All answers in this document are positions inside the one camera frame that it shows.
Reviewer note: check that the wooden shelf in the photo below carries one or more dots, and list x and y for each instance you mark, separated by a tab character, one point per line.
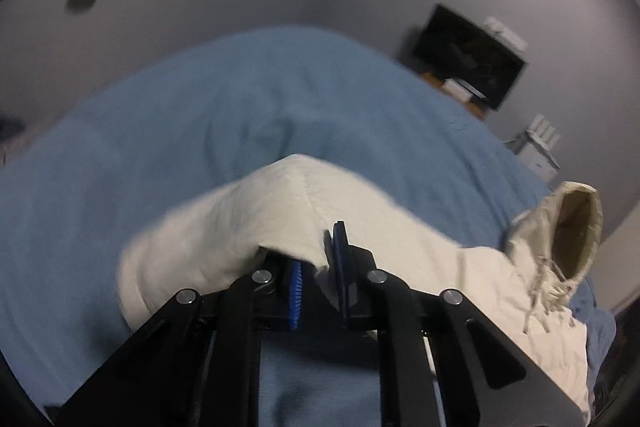
477	107

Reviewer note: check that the cream hooded jacket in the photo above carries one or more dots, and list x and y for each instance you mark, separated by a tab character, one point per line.
280	207

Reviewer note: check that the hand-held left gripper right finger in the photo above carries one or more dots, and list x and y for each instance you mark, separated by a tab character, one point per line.
341	267

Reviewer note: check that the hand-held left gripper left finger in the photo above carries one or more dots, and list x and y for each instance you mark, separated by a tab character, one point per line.
295	294

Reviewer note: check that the white device on television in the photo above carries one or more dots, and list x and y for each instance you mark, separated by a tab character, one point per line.
506	32

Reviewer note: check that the white flat box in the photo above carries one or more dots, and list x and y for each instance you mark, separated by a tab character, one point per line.
460	88

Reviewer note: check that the black television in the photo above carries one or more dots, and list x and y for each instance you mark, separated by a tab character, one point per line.
465	52

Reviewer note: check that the blue fleece blanket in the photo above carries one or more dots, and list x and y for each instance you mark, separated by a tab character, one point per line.
200	117

